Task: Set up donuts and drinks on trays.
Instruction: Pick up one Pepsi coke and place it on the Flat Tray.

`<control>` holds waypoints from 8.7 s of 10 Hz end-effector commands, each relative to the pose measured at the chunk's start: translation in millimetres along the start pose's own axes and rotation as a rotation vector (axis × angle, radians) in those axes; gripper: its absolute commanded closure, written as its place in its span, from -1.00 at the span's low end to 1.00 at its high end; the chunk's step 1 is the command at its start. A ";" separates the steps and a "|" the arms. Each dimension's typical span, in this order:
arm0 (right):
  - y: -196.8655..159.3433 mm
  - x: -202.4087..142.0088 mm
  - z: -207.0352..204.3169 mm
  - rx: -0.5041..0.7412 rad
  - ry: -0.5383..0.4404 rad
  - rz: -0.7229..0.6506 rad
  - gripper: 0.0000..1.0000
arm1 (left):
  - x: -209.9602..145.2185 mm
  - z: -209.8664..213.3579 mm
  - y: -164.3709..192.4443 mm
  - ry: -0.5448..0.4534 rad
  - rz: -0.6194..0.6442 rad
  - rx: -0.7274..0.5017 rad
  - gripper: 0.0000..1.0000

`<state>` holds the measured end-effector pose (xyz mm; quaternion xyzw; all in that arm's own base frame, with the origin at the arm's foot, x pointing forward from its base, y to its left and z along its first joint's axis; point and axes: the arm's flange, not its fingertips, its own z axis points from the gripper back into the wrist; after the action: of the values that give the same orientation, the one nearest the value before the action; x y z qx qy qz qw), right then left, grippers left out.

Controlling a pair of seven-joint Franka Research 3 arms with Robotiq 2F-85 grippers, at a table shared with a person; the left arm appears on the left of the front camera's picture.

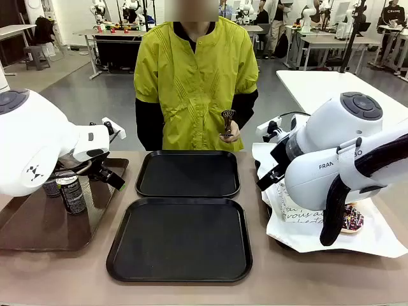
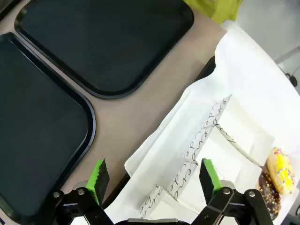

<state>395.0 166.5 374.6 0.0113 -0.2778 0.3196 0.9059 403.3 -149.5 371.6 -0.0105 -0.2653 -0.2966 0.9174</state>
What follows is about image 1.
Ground black bag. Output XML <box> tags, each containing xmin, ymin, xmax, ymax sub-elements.
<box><xmin>274</xmin><ymin>31</ymin><xmax>289</xmax><ymax>60</ymax></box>

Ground person's right forearm black sleeve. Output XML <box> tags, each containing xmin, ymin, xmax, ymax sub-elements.
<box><xmin>135</xmin><ymin>97</ymin><xmax>165</xmax><ymax>151</ymax></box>

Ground grey table with black cabinet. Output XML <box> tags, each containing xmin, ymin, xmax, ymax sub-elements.
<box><xmin>72</xmin><ymin>28</ymin><xmax>147</xmax><ymax>80</ymax></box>

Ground long grey table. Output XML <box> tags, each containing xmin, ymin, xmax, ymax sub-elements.
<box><xmin>299</xmin><ymin>36</ymin><xmax>382</xmax><ymax>71</ymax></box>

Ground white paper sheet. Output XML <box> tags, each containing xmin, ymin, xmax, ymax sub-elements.
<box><xmin>251</xmin><ymin>142</ymin><xmax>408</xmax><ymax>259</ymax></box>

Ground person's left hand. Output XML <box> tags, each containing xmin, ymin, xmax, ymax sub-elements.
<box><xmin>226</xmin><ymin>122</ymin><xmax>242</xmax><ymax>143</ymax></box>

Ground person in blue shirt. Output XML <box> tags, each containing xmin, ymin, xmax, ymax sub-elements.
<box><xmin>218</xmin><ymin>0</ymin><xmax>233</xmax><ymax>20</ymax></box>

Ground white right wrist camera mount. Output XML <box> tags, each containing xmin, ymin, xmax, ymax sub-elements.
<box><xmin>256</xmin><ymin>117</ymin><xmax>283</xmax><ymax>135</ymax></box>

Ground grey desk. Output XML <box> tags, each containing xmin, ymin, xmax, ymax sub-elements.
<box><xmin>0</xmin><ymin>24</ymin><xmax>38</xmax><ymax>69</ymax></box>

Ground black tray under paper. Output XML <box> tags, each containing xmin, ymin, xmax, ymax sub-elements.
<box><xmin>254</xmin><ymin>159</ymin><xmax>361</xmax><ymax>254</ymax></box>

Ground person's left forearm black sleeve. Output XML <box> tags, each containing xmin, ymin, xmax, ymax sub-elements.
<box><xmin>231</xmin><ymin>89</ymin><xmax>259</xmax><ymax>131</ymax></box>

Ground white table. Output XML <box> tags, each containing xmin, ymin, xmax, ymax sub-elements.
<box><xmin>275</xmin><ymin>69</ymin><xmax>408</xmax><ymax>127</ymax></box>

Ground seated person in black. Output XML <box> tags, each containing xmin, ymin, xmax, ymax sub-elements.
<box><xmin>254</xmin><ymin>1</ymin><xmax>270</xmax><ymax>27</ymax></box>

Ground black padded cable sleeve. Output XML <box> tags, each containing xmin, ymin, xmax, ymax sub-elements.
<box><xmin>319</xmin><ymin>133</ymin><xmax>408</xmax><ymax>247</ymax></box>

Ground black and white background robot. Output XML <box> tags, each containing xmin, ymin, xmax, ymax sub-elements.
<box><xmin>122</xmin><ymin>0</ymin><xmax>143</xmax><ymax>25</ymax></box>

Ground person in yellow-green jacket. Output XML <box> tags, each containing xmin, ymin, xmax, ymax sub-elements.
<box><xmin>133</xmin><ymin>15</ymin><xmax>259</xmax><ymax>152</ymax></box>

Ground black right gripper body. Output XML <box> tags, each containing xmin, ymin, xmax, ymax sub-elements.
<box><xmin>270</xmin><ymin>141</ymin><xmax>292</xmax><ymax>175</ymax></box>

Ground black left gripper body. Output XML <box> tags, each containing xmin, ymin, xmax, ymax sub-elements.
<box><xmin>85</xmin><ymin>157</ymin><xmax>112</xmax><ymax>182</ymax></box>

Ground person in black printed sweatshirt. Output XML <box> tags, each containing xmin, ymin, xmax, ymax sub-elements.
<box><xmin>377</xmin><ymin>0</ymin><xmax>408</xmax><ymax>57</ymax></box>

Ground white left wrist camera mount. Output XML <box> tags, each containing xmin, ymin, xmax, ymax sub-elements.
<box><xmin>101</xmin><ymin>117</ymin><xmax>127</xmax><ymax>141</ymax></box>

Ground black backpack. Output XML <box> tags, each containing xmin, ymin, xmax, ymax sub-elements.
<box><xmin>33</xmin><ymin>15</ymin><xmax>55</xmax><ymax>45</ymax></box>

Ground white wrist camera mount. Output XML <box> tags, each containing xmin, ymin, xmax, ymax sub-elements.
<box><xmin>256</xmin><ymin>117</ymin><xmax>283</xmax><ymax>135</ymax></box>
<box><xmin>101</xmin><ymin>117</ymin><xmax>127</xmax><ymax>141</ymax></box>

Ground white paper donut box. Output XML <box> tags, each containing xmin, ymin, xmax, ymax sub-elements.
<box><xmin>279</xmin><ymin>183</ymin><xmax>324</xmax><ymax>226</ymax></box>

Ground chocolate sprinkled donut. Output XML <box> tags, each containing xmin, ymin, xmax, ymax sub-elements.
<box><xmin>339</xmin><ymin>203</ymin><xmax>365</xmax><ymax>235</ymax></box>

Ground brown plastic tray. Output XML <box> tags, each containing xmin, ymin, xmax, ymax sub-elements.
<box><xmin>0</xmin><ymin>158</ymin><xmax>130</xmax><ymax>252</ymax></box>

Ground black plastic serving tray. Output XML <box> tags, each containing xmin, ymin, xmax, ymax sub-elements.
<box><xmin>135</xmin><ymin>150</ymin><xmax>241</xmax><ymax>198</ymax></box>
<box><xmin>106</xmin><ymin>197</ymin><xmax>253</xmax><ymax>284</ymax></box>

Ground black Pepsi can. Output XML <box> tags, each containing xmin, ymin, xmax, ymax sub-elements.
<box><xmin>42</xmin><ymin>178</ymin><xmax>62</xmax><ymax>198</ymax></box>
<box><xmin>55</xmin><ymin>173</ymin><xmax>87</xmax><ymax>215</ymax></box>

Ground person in beige trousers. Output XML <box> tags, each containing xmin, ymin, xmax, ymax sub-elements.
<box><xmin>263</xmin><ymin>0</ymin><xmax>291</xmax><ymax>60</ymax></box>

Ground black stand pole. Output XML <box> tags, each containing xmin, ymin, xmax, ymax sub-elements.
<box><xmin>339</xmin><ymin>0</ymin><xmax>367</xmax><ymax>75</ymax></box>

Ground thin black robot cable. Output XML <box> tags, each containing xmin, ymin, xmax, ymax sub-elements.
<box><xmin>279</xmin><ymin>110</ymin><xmax>312</xmax><ymax>121</ymax></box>

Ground grey stool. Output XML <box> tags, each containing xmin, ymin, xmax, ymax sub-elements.
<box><xmin>24</xmin><ymin>44</ymin><xmax>52</xmax><ymax>71</ymax></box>

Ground metal serving tongs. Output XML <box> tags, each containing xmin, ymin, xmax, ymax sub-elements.
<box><xmin>219</xmin><ymin>109</ymin><xmax>237</xmax><ymax>140</ymax></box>

